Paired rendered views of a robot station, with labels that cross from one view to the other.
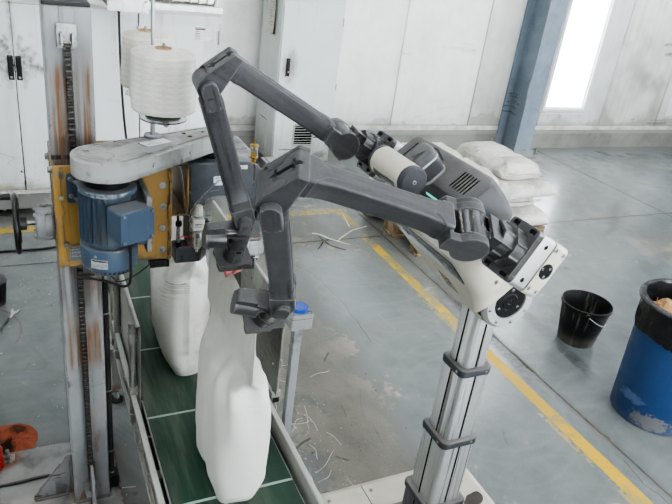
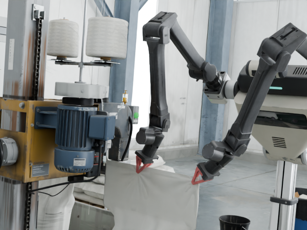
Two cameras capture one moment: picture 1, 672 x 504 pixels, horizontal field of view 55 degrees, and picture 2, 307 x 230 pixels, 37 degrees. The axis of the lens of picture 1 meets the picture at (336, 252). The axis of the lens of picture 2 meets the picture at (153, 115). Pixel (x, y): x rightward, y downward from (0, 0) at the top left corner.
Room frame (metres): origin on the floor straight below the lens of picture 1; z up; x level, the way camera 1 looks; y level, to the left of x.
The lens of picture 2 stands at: (-0.10, 1.13, 1.41)
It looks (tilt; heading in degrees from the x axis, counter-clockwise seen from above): 3 degrees down; 334
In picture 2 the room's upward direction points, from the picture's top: 4 degrees clockwise
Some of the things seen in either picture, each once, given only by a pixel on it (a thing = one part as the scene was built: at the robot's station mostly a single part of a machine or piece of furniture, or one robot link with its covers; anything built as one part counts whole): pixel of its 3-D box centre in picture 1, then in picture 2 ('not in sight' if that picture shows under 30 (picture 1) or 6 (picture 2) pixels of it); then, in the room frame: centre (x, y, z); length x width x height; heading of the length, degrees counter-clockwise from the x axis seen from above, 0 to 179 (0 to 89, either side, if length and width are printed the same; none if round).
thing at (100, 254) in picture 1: (108, 226); (75, 138); (1.60, 0.63, 1.21); 0.15 x 0.15 x 0.25
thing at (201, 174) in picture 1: (215, 183); (91, 127); (2.02, 0.43, 1.21); 0.30 x 0.25 x 0.30; 28
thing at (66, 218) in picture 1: (108, 201); (39, 137); (1.83, 0.71, 1.18); 0.34 x 0.25 x 0.31; 118
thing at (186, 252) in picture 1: (185, 250); (90, 169); (1.85, 0.48, 1.04); 0.08 x 0.06 x 0.05; 118
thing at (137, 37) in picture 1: (145, 59); (62, 38); (1.91, 0.62, 1.61); 0.15 x 0.14 x 0.17; 28
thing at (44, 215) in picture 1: (43, 221); (4, 151); (1.72, 0.87, 1.14); 0.11 x 0.06 x 0.11; 28
